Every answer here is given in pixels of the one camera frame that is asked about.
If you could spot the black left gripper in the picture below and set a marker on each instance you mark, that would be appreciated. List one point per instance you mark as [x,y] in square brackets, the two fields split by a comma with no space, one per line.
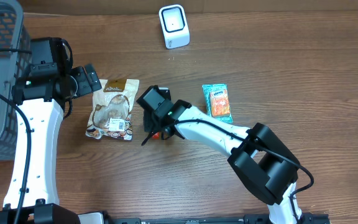
[86,81]

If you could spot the teal orange soup packet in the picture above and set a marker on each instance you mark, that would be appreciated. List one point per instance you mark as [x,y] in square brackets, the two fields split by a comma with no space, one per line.
[207,89]

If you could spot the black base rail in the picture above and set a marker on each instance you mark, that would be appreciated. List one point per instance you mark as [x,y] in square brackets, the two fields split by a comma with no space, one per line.
[197,221]

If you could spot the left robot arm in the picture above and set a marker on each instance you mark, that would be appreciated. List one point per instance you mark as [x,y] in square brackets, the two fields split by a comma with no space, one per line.
[42,98]

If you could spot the white barcode scanner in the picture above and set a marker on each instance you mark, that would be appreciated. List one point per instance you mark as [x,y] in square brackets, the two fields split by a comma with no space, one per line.
[174,26]

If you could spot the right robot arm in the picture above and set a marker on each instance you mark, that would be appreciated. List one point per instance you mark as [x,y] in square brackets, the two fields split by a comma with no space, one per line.
[264,165]

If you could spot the grey plastic mesh basket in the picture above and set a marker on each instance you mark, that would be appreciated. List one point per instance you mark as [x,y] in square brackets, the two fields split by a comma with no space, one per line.
[13,35]

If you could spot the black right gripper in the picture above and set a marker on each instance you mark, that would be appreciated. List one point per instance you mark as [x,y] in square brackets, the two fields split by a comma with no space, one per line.
[150,123]

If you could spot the white brown snack bag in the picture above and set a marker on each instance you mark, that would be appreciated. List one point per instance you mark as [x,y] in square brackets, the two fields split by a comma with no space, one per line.
[112,109]

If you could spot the red snack packet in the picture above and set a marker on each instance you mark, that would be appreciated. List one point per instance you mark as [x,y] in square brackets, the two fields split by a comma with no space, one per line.
[157,135]

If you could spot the orange Kleenex tissue pack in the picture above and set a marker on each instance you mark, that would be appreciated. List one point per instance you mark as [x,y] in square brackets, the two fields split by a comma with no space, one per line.
[219,103]

